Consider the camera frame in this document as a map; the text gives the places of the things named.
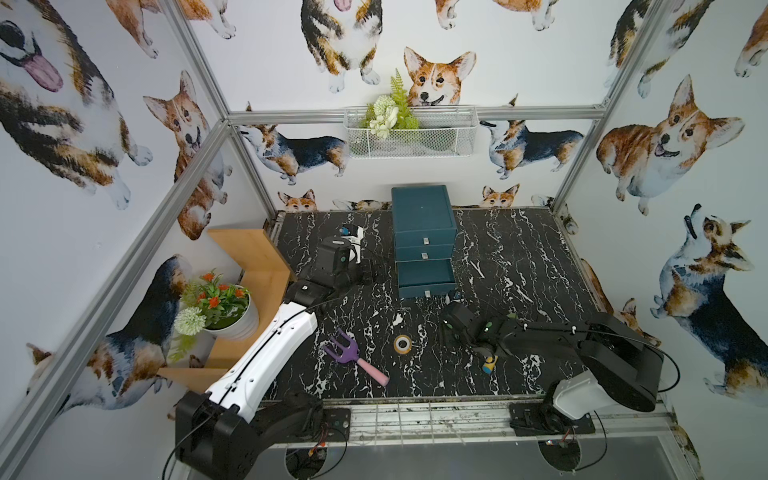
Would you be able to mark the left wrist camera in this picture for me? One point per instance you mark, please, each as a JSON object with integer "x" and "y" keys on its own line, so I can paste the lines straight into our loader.
{"x": 354, "y": 234}

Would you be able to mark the white wire basket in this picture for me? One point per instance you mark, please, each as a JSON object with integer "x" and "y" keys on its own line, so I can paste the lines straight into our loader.
{"x": 441, "y": 132}

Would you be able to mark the purple toy garden fork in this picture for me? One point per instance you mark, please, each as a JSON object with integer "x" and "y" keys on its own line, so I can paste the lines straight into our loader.
{"x": 343, "y": 349}

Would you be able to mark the fern and white flowers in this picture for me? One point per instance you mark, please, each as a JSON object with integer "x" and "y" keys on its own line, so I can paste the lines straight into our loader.
{"x": 390, "y": 113}

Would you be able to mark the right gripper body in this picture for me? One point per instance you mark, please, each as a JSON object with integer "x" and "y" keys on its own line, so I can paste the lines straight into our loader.
{"x": 459, "y": 327}

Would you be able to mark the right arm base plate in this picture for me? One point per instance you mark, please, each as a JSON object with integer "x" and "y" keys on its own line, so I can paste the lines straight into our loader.
{"x": 540, "y": 419}

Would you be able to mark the teal drawer cabinet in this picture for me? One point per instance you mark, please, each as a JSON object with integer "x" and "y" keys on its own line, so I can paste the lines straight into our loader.
{"x": 424, "y": 235}

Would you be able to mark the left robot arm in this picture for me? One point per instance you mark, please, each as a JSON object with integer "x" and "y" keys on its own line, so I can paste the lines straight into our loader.
{"x": 222, "y": 431}

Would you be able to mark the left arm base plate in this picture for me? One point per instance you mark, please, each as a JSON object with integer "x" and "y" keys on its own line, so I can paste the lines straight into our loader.
{"x": 330, "y": 424}

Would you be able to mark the green toy shovel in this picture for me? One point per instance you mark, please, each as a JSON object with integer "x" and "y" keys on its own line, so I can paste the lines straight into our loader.
{"x": 489, "y": 364}

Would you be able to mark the potted red flower plant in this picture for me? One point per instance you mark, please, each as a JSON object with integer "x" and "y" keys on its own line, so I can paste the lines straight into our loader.
{"x": 210, "y": 305}

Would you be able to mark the orange tape roll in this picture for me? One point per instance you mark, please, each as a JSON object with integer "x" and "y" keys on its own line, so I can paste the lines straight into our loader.
{"x": 403, "y": 344}

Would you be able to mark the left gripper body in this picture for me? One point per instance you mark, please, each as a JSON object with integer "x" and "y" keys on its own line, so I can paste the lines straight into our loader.
{"x": 365, "y": 267}

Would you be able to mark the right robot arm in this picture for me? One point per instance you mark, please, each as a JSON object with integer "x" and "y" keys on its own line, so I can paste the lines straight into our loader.
{"x": 621, "y": 367}

